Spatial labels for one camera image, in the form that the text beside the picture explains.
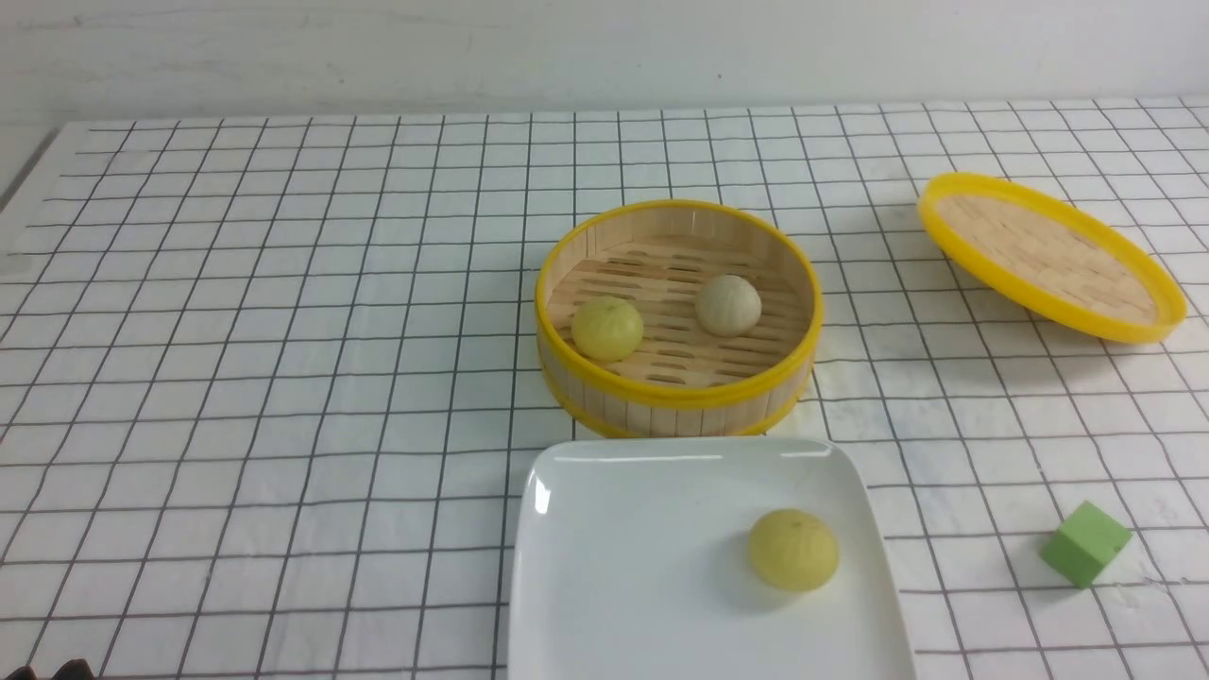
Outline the yellow-rimmed bamboo steamer lid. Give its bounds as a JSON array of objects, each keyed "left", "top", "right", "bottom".
[{"left": 918, "top": 173, "right": 1188, "bottom": 345}]

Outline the yellow-rimmed bamboo steamer basket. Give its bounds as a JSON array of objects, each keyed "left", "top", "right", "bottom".
[{"left": 533, "top": 198, "right": 825, "bottom": 436}]

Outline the white square plate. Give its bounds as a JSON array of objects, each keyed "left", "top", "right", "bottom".
[{"left": 508, "top": 436, "right": 918, "bottom": 679}]

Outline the white grid tablecloth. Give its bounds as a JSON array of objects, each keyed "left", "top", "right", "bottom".
[{"left": 1, "top": 98, "right": 1207, "bottom": 679}]

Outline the yellow steamed bun on plate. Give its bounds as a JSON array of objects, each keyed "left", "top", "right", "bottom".
[{"left": 747, "top": 508, "right": 841, "bottom": 593}]

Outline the yellow steamed bun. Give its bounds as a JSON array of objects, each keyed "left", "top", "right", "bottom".
[
  {"left": 569, "top": 296, "right": 644, "bottom": 363},
  {"left": 747, "top": 508, "right": 841, "bottom": 593}
]

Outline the beige steamed bun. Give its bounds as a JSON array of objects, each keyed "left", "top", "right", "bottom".
[{"left": 694, "top": 275, "right": 760, "bottom": 338}]

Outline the green cube block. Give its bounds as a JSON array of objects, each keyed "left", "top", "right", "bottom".
[{"left": 1039, "top": 501, "right": 1132, "bottom": 589}]

